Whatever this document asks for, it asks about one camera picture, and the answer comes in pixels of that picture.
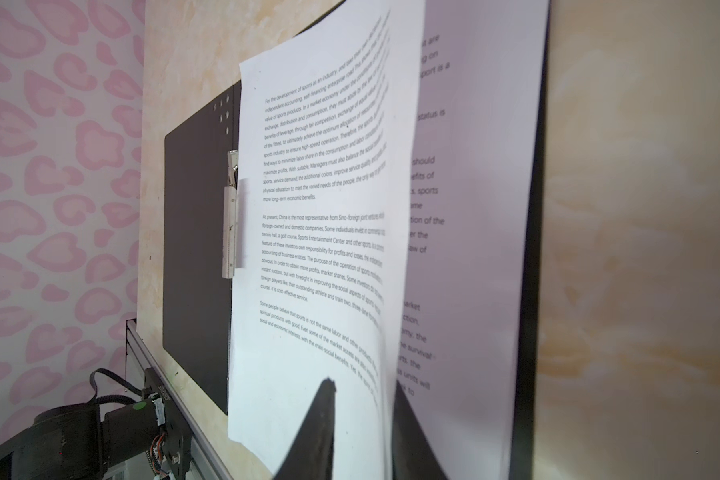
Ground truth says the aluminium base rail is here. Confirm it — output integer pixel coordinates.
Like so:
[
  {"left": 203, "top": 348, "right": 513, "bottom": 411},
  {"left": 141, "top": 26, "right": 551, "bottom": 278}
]
[{"left": 125, "top": 319, "right": 231, "bottom": 479}]

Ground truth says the black and white folder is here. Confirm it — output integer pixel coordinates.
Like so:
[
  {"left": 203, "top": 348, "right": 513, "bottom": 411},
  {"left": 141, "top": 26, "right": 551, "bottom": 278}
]
[{"left": 163, "top": 30, "right": 547, "bottom": 479}]

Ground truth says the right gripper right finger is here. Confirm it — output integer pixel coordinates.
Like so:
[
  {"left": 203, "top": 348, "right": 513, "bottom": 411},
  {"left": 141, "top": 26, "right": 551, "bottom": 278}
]
[{"left": 391, "top": 383, "right": 447, "bottom": 480}]

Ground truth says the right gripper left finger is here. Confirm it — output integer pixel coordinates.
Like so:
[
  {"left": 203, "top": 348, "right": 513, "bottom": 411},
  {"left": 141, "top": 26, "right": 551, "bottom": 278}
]
[{"left": 273, "top": 378, "right": 336, "bottom": 480}]

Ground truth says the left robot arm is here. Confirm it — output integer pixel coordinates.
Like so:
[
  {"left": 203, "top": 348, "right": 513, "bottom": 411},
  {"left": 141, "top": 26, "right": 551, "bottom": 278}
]
[{"left": 0, "top": 400, "right": 164, "bottom": 479}]

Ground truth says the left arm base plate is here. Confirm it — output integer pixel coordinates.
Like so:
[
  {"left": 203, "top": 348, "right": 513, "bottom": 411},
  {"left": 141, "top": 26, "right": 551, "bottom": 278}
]
[{"left": 142, "top": 367, "right": 192, "bottom": 480}]

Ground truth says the highlighted paper sheet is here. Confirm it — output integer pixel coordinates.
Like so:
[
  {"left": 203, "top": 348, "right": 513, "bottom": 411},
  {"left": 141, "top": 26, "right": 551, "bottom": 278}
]
[{"left": 397, "top": 1, "right": 549, "bottom": 479}]

